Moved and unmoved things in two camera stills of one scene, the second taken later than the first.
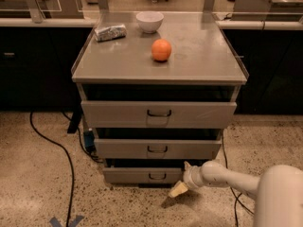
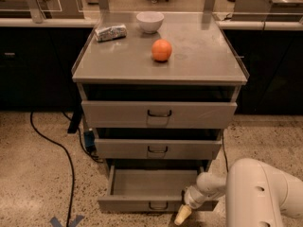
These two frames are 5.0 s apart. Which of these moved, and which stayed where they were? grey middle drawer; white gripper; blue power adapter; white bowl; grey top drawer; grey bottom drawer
Moved: white gripper; grey bottom drawer
Stayed: grey top drawer; grey middle drawer; blue power adapter; white bowl
